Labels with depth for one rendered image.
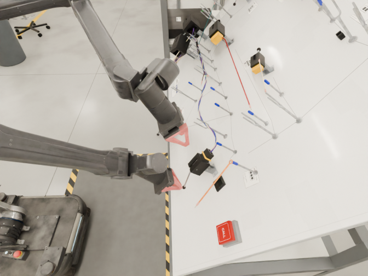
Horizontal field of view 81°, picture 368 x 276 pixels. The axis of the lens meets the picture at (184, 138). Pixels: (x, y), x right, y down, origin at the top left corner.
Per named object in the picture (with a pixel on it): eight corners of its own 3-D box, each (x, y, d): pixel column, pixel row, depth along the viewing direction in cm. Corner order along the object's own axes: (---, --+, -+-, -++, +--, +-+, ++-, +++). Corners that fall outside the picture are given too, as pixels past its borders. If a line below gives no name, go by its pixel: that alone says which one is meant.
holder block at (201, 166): (196, 167, 75) (187, 164, 73) (206, 156, 72) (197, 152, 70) (199, 176, 71) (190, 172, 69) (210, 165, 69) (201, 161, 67)
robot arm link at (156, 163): (109, 148, 62) (108, 179, 60) (131, 141, 54) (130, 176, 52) (144, 153, 70) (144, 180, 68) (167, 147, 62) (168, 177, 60)
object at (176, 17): (166, 39, 140) (165, 29, 135) (165, 18, 163) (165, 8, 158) (216, 38, 141) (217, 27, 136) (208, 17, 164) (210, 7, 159)
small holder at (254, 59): (273, 52, 73) (260, 39, 69) (274, 73, 69) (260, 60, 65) (261, 59, 76) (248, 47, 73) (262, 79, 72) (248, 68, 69)
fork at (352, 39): (350, 44, 52) (323, 5, 45) (346, 41, 53) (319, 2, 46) (359, 38, 51) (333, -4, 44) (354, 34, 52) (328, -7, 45)
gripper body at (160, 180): (168, 162, 74) (151, 152, 70) (173, 184, 66) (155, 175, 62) (155, 173, 76) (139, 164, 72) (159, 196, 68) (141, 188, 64)
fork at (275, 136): (279, 137, 58) (246, 115, 51) (274, 141, 59) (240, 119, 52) (276, 132, 60) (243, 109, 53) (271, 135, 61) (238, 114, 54)
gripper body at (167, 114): (177, 105, 61) (163, 85, 57) (185, 125, 54) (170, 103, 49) (158, 117, 62) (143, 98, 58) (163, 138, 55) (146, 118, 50)
